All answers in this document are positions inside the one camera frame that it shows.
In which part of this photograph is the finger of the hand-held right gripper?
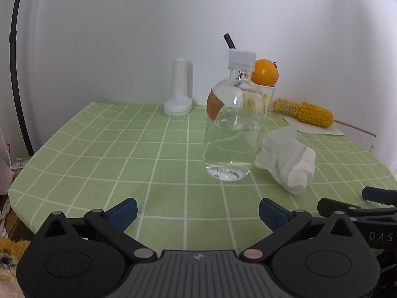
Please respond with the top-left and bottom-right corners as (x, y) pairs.
(362, 186), (397, 206)
(317, 197), (397, 222)

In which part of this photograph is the clear bottle with orange label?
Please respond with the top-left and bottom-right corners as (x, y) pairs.
(203, 49), (267, 181)

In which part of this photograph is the white paper sheet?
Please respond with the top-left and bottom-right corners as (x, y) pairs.
(277, 112), (346, 137)

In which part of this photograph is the corn cob on stick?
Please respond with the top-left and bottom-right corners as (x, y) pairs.
(272, 98), (378, 137)

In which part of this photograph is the white plastic stand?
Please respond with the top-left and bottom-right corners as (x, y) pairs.
(163, 58), (194, 117)

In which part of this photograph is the cup with yellow flowers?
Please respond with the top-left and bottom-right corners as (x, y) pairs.
(253, 82), (277, 112)

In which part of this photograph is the cardboard box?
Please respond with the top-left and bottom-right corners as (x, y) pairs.
(0, 196), (28, 240)

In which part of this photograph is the small green box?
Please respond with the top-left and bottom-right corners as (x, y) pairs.
(11, 156), (31, 169)

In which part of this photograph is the yellow plush toy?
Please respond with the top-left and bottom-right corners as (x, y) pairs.
(0, 238), (32, 288)

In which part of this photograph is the black curved tube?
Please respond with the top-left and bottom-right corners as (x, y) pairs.
(9, 0), (35, 156)

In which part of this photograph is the white tissue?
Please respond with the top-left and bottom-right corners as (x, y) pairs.
(254, 126), (317, 197)

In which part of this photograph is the orange fruit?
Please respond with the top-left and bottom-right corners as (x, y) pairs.
(251, 59), (280, 87)

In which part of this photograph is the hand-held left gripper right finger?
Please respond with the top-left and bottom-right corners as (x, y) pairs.
(240, 197), (364, 263)

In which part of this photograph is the green checkered tablecloth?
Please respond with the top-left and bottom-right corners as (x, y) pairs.
(7, 101), (393, 251)

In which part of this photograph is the translucent plastic bag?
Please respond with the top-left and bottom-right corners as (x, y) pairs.
(0, 127), (13, 194)

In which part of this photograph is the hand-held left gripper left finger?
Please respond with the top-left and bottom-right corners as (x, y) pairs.
(36, 197), (158, 265)

